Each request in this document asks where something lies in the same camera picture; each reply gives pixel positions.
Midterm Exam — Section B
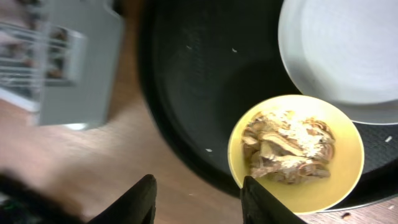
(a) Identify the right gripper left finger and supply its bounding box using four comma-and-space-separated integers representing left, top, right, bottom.
88, 174, 157, 224

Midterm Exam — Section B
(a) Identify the food scraps pile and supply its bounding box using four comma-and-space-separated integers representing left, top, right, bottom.
241, 111, 335, 184

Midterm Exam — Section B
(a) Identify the yellow bowl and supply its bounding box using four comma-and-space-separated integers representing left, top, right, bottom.
228, 95, 364, 214

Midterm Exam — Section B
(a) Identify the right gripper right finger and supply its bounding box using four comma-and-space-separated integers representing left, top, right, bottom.
240, 176, 306, 224

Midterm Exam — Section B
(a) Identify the grey plastic dishwasher rack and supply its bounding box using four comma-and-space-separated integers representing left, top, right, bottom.
1, 0, 124, 130

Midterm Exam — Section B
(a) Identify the grey round plate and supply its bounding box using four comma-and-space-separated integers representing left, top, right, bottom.
278, 0, 397, 125

